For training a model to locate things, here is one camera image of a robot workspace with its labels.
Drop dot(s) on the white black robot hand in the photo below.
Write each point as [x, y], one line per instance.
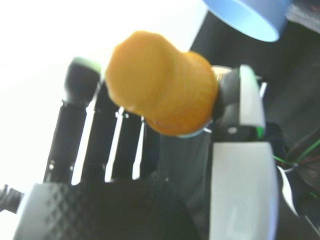
[240, 175]

